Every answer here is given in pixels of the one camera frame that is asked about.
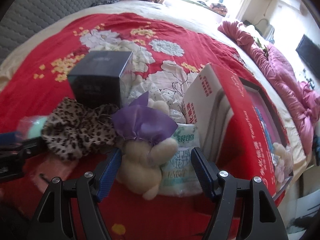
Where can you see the leopard print cloth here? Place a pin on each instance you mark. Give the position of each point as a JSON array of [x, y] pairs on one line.
[[73, 130]]

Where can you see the wall mounted black television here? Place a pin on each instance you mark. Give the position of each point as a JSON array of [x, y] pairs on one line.
[[310, 55]]

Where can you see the dark blue square box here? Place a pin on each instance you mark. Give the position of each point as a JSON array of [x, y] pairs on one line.
[[102, 77]]

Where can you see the red floral blanket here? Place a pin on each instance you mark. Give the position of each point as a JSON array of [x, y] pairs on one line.
[[166, 61]]

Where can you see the pink and blue book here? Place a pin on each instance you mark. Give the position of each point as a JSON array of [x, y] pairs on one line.
[[268, 118]]

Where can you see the green white tissue packet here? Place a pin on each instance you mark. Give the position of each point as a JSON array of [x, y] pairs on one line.
[[178, 176]]

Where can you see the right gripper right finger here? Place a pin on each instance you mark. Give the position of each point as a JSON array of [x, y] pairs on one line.
[[206, 173]]

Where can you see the clothes on windowsill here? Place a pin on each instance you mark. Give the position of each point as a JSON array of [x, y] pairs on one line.
[[218, 8]]

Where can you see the bear plush pink dress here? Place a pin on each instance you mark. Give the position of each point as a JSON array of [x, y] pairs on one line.
[[282, 161]]

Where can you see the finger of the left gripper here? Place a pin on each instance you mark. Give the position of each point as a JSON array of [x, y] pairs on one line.
[[13, 142]]

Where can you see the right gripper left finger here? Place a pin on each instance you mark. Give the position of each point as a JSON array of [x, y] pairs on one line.
[[106, 173]]

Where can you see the pink quilted comforter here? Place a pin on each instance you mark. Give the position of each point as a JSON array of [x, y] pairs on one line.
[[301, 101]]

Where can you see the red tissue pack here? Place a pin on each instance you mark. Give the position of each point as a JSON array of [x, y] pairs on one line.
[[231, 133]]

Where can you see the bear plush purple hat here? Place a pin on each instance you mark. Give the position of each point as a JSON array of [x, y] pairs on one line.
[[145, 129]]

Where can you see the mint green tissue packet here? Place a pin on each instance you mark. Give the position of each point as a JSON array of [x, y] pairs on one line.
[[30, 127]]

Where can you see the grey quilted headboard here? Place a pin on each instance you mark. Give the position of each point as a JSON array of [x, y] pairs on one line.
[[24, 18]]

